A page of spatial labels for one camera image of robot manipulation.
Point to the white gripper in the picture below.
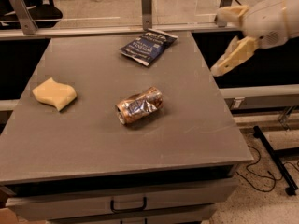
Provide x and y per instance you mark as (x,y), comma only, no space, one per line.
(263,24)

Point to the orange soda can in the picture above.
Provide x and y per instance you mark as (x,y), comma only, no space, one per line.
(139,106)

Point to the blue chip bag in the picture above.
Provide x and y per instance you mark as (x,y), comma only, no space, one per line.
(149,46)

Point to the black stand leg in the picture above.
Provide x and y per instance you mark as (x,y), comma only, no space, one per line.
(276,155)

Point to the yellow sponge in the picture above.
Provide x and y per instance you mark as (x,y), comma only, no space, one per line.
(54,93)

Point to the black office chair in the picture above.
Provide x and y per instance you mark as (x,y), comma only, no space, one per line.
(43,12)

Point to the grey lower drawer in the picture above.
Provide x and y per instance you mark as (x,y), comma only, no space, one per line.
(173,215)

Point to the grey drawer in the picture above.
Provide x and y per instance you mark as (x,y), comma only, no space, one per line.
(91,203)
(173,215)

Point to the grey upper drawer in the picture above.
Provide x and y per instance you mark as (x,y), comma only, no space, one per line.
(91,203)

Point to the middle metal bracket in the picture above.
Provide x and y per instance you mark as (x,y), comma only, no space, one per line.
(146,6)

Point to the grey horizontal rail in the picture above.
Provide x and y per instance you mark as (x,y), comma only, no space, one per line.
(122,30)

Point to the black drawer handle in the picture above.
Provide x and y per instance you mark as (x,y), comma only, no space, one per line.
(126,206)

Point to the left metal bracket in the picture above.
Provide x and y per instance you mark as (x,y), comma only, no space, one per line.
(27,24)

